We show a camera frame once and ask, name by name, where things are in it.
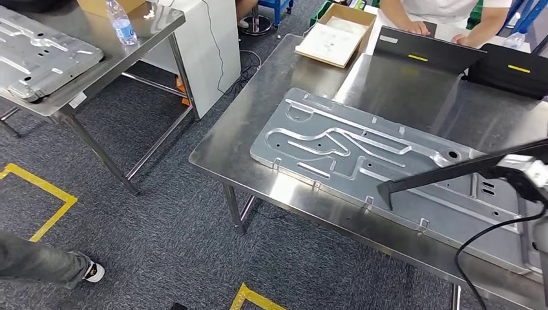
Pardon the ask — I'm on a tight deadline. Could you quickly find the person's right hand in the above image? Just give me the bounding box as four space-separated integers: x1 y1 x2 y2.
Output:
397 20 430 37

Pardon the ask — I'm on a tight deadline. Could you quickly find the black plastic frame part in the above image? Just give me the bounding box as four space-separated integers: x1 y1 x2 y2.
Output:
376 138 548 212

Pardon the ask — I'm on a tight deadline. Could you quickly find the stainless steel workbench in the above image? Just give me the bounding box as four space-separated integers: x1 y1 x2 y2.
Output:
188 34 548 310

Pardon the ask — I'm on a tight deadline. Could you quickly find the white table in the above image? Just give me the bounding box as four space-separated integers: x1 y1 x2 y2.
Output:
363 3 534 55

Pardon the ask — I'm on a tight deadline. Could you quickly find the black laptop yellow sticker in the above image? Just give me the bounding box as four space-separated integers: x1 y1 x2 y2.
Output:
464 43 548 101
372 25 487 74

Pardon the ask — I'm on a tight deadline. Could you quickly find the person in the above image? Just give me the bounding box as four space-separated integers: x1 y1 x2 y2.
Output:
0 230 106 290
378 0 513 48

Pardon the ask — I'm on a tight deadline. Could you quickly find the cardboard box with foam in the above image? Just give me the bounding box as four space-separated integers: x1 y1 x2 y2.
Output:
294 3 378 70

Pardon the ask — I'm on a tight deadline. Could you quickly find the green plastic crate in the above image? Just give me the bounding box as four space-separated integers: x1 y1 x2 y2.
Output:
308 0 334 28

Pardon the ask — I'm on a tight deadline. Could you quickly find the stamped sheet metal panel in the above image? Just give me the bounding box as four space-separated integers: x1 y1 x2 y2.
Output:
249 87 548 276
0 6 105 104

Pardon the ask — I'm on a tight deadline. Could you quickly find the chrome stool base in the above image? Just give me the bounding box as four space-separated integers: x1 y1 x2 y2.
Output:
239 3 273 36

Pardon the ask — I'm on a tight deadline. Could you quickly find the white cabinet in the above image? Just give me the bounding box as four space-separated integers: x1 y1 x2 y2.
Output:
140 0 242 120

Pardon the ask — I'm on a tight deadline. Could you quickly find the stainless steel table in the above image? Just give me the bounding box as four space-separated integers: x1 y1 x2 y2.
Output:
0 0 202 197

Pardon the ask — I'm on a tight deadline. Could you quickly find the plain cardboard box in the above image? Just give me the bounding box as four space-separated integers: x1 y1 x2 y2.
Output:
76 0 147 19

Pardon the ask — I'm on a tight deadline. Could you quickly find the yellow floor tape marking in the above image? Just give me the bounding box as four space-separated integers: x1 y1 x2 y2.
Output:
0 163 78 243
229 282 288 310

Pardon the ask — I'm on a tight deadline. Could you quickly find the blue metal cart frame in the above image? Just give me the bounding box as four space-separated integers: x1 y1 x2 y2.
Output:
256 0 295 27

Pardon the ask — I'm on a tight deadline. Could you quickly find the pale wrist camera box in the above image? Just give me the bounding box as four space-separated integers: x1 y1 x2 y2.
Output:
496 153 548 189

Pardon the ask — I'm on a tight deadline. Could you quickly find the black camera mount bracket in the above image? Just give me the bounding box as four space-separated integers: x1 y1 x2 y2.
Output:
481 164 548 206

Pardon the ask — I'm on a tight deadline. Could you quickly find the black power cable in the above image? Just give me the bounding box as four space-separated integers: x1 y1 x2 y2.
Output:
200 0 263 98

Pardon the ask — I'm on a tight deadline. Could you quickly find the black camera cable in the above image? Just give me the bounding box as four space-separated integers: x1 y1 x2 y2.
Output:
454 205 548 310

